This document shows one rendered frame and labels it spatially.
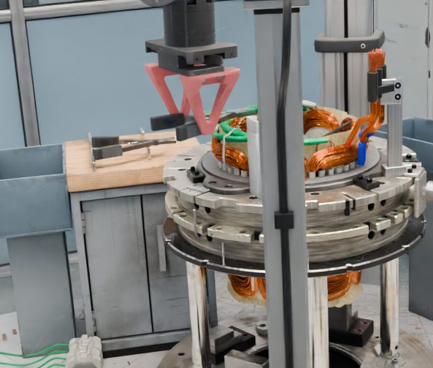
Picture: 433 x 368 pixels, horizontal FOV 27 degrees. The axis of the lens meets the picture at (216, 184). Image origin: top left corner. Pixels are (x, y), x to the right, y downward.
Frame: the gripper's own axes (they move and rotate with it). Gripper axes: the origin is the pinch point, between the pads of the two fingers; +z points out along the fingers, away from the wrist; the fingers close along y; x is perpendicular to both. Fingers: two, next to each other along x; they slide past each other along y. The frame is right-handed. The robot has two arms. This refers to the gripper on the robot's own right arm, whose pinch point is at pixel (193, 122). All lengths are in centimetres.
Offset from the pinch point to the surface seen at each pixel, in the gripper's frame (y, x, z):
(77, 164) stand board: -28.2, -3.0, 11.2
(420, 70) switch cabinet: -151, 183, 40
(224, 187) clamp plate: 4.0, 1.4, 7.1
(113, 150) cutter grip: -23.3, 0.5, 8.6
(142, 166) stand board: -20.8, 3.5, 11.0
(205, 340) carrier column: -3.9, 2.6, 30.4
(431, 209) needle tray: -3.1, 41.5, 20.5
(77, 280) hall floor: -222, 73, 119
